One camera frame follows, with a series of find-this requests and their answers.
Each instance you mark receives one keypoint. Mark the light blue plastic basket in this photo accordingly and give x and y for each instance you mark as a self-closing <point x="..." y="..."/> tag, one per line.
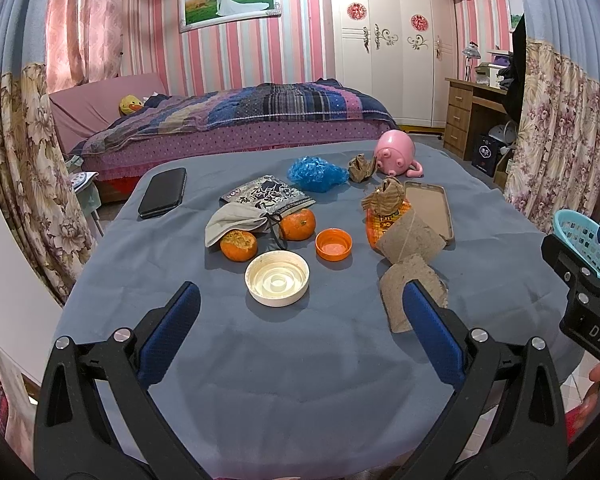
<point x="579" y="233"/>

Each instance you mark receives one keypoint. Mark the brown paper ball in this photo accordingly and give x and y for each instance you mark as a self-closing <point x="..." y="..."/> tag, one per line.
<point x="386" y="199"/>

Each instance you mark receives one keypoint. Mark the pink window curtain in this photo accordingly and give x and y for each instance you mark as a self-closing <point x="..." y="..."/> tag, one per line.
<point x="83" y="42"/>

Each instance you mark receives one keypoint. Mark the floral curtain right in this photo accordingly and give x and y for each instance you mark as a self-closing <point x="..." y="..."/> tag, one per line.
<point x="556" y="164"/>

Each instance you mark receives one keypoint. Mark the blue-grey table cloth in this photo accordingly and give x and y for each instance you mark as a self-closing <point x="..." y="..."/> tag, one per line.
<point x="322" y="388"/>

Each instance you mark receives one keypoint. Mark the small brown paper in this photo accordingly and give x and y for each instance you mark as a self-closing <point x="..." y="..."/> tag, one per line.
<point x="361" y="169"/>

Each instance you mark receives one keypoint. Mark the orange tangerine front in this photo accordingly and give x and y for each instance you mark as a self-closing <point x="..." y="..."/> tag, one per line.
<point x="239" y="246"/>

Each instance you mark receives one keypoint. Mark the right hand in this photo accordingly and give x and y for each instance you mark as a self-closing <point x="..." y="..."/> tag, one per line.
<point x="576" y="418"/>

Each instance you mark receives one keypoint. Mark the floral curtain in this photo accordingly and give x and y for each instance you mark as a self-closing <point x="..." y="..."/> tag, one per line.
<point x="36" y="196"/>
<point x="556" y="164"/>

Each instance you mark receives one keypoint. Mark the small bedside stool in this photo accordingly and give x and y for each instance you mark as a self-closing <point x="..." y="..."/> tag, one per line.
<point x="84" y="185"/>

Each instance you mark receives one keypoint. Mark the white wardrobe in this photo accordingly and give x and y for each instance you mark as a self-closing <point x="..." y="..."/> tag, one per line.
<point x="401" y="52"/>

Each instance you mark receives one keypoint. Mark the orange tangerine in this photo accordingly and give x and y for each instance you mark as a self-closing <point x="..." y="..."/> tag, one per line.
<point x="239" y="246"/>
<point x="298" y="226"/>

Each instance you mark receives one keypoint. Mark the black box under desk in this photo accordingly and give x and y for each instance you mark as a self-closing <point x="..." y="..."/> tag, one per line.
<point x="487" y="154"/>

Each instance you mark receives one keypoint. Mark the black smartphone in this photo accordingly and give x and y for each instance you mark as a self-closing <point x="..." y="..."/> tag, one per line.
<point x="165" y="192"/>

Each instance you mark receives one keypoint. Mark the bed with plaid quilt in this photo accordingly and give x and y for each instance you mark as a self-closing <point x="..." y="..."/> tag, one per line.
<point x="265" y="117"/>

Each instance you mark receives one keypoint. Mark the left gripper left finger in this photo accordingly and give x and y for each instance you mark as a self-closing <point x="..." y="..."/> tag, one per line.
<point x="96" y="418"/>

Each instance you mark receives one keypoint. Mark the yellow duck plush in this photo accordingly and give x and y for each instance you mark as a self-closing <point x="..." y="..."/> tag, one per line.
<point x="130" y="104"/>

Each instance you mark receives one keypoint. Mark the brown phone case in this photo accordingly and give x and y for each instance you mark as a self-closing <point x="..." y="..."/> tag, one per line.
<point x="431" y="205"/>

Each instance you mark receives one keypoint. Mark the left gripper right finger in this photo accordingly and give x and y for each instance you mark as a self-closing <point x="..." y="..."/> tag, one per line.
<point x="505" y="418"/>

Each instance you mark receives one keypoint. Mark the orange plastic lid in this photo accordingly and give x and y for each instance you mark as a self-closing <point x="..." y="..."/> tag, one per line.
<point x="333" y="245"/>

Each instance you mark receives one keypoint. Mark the desk lamp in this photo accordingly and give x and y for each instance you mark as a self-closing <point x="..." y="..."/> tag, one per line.
<point x="471" y="54"/>

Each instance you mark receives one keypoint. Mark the blue plastic bag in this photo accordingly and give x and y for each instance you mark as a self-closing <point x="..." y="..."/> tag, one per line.
<point x="314" y="174"/>

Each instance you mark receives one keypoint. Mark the orange snack wrapper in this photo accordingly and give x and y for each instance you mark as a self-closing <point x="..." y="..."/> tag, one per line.
<point x="376" y="225"/>

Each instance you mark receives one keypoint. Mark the patterned fabric pouch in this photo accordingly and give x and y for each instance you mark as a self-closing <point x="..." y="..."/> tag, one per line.
<point x="269" y="194"/>

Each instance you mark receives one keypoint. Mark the floral curtain left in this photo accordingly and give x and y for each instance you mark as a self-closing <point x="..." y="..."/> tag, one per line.
<point x="36" y="196"/>

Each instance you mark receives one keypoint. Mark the wooden desk with drawers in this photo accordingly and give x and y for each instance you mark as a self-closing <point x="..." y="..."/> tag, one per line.
<point x="473" y="109"/>

